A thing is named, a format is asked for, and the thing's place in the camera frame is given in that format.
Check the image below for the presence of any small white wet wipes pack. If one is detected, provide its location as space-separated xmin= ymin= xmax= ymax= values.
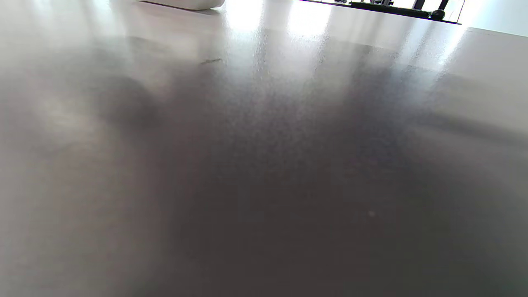
xmin=138 ymin=0 xmax=226 ymax=11

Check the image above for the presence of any black mesh office chair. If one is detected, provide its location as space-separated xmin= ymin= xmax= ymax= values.
xmin=330 ymin=0 xmax=452 ymax=21

